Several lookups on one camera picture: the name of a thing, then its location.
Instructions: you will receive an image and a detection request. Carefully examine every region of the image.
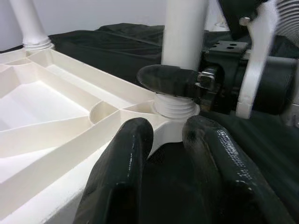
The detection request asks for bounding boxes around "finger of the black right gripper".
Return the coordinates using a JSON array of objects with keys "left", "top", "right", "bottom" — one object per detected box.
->
[{"left": 136, "top": 64, "right": 202, "bottom": 99}]

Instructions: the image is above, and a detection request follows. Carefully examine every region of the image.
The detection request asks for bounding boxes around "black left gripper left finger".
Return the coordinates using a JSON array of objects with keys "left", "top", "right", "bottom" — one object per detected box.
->
[{"left": 73, "top": 117, "right": 154, "bottom": 224}]

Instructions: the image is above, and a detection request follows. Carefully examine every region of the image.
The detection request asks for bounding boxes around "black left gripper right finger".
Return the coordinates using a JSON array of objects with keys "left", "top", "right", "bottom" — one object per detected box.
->
[{"left": 181, "top": 115, "right": 296, "bottom": 224}]

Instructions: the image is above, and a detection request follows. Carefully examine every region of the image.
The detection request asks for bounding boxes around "white plastic table leg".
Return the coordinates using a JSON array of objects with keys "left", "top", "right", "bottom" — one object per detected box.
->
[
  {"left": 9, "top": 0, "right": 55, "bottom": 51},
  {"left": 154, "top": 0, "right": 210, "bottom": 119}
]

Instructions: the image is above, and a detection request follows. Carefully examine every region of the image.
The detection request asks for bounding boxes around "cream plastic children table top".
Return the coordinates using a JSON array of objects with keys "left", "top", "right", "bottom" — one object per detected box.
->
[{"left": 0, "top": 45, "right": 201, "bottom": 224}]

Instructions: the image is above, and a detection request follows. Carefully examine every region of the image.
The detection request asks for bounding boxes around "black tablecloth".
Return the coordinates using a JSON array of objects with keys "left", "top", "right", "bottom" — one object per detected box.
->
[{"left": 46, "top": 22, "right": 299, "bottom": 224}]

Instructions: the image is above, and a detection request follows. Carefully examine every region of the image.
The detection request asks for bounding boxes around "white standing fan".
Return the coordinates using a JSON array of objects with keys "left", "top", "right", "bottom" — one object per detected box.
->
[{"left": 273, "top": 0, "right": 299, "bottom": 38}]

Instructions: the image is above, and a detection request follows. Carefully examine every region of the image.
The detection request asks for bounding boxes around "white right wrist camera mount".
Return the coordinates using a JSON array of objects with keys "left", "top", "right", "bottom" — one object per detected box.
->
[{"left": 218, "top": 0, "right": 280, "bottom": 119}]

